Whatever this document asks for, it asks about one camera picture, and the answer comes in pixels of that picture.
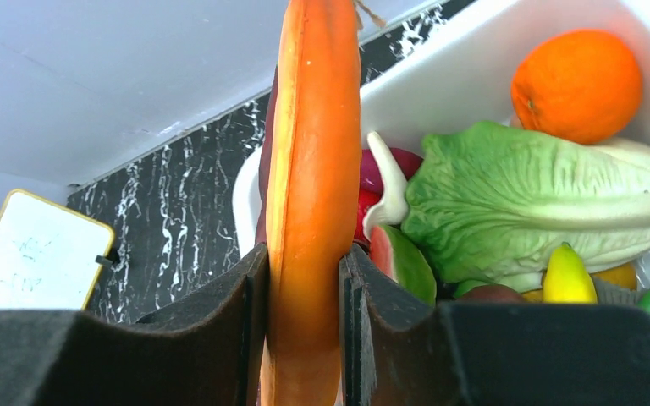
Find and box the watermelon slice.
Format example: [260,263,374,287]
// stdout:
[369,224,438,306]

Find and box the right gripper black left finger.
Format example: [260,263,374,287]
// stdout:
[0,244,268,405]

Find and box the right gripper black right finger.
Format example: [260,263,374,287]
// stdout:
[339,246,650,405]

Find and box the small whiteboard yellow frame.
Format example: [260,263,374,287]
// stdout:
[0,189,115,310]

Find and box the orange papaya slice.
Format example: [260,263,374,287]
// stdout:
[261,1,361,405]

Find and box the green lettuce leaf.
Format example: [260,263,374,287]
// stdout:
[400,121,650,292]

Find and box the orange fruit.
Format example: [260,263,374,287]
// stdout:
[510,30,643,145]

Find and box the white plastic bin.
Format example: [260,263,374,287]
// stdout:
[232,0,650,293]

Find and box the white garlic wedge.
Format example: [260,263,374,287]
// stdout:
[362,131,409,240]

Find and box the yellow banana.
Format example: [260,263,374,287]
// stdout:
[543,243,598,305]

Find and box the purple onion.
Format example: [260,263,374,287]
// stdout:
[358,146,424,196]

